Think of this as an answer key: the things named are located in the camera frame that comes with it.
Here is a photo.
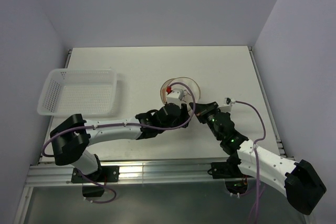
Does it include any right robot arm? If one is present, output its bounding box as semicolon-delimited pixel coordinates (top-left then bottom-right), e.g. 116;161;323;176
190;102;327;215

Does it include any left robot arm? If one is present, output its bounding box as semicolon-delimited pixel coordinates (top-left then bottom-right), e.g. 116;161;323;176
50;103;193;182

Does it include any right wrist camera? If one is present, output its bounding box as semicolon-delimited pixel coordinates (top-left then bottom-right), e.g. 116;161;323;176
218;98;236;113

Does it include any white plastic basket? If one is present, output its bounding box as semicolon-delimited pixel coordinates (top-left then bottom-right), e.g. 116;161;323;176
37;68;117;117

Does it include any aluminium frame rail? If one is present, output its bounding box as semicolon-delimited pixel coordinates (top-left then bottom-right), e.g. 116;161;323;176
24;156;227;187

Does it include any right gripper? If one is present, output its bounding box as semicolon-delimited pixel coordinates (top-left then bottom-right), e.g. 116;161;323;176
190;101;222;141

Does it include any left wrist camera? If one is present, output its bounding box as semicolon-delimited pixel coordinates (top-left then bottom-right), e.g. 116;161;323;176
166;89;184;104

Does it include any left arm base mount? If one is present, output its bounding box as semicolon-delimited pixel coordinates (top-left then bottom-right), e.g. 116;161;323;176
71;165;120;200

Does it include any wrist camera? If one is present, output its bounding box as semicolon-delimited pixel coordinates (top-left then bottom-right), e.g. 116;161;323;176
218;98;236;113
166;89;184;104

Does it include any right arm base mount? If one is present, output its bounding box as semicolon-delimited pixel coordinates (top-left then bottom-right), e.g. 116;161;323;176
207;161;254;196

